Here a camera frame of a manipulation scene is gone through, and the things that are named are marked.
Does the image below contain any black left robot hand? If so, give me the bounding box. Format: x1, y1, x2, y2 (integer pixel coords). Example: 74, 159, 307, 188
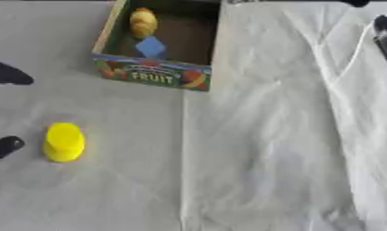
0, 60, 35, 161

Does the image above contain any cardboard box with fruit print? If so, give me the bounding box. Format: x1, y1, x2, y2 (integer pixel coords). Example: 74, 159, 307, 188
90, 0, 224, 92

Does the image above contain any yellow cylinder block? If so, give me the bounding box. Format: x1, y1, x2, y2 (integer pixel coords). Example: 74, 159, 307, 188
41, 121, 88, 163

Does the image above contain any blue cube block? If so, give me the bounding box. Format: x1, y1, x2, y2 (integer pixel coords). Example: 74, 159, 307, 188
134, 36, 168, 59

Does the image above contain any yellow toy fruit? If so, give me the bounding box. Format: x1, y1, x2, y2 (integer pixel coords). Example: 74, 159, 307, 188
128, 6, 161, 40

